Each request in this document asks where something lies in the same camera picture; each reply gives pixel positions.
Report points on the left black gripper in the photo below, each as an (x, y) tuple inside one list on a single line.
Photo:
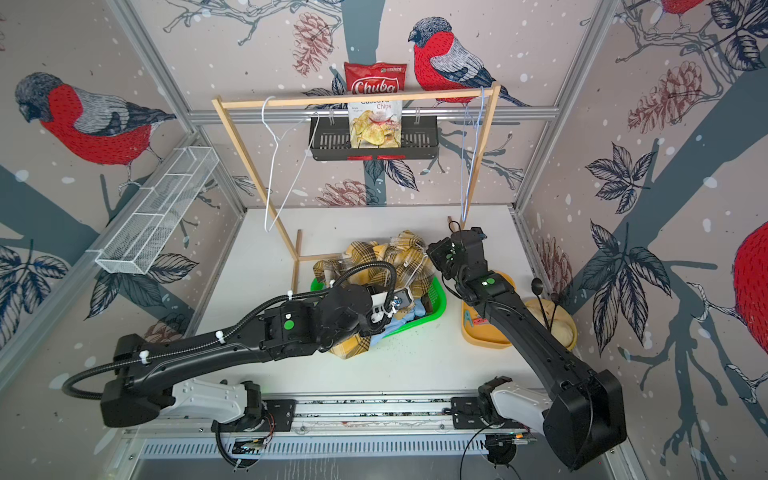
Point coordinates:
[(375, 329)]

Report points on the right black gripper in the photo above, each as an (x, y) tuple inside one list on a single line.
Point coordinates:
[(441, 247)]

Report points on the light blue shirt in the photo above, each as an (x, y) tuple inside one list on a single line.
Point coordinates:
[(403, 320)]

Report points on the white blue wire hanger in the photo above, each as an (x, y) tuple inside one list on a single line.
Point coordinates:
[(476, 124)]

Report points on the green plastic mesh basket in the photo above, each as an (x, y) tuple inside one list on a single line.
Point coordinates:
[(434, 301)]

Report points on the yellow plaid shirt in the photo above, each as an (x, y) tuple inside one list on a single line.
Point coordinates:
[(401, 261)]

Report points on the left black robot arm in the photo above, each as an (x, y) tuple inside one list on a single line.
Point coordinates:
[(142, 380)]

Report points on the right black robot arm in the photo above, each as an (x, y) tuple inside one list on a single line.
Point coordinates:
[(586, 416)]

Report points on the black spoon in bowl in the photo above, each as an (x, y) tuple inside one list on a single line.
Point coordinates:
[(538, 287)]

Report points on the yellow plastic tray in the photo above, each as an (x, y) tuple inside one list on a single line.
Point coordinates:
[(485, 336)]

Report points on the yellow round bowl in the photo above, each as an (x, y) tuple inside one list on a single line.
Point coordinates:
[(555, 319)]

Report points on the wooden clothes rack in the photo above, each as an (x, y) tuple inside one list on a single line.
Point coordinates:
[(263, 140)]

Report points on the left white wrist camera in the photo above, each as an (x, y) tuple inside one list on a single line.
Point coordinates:
[(383, 308)]

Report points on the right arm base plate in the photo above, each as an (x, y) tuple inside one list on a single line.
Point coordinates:
[(471, 413)]

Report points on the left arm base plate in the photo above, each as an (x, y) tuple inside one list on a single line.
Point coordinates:
[(275, 416)]

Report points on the black wall bracket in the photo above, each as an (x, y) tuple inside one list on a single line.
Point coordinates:
[(412, 138)]

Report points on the white wire mesh basket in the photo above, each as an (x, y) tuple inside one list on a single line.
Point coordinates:
[(141, 238)]

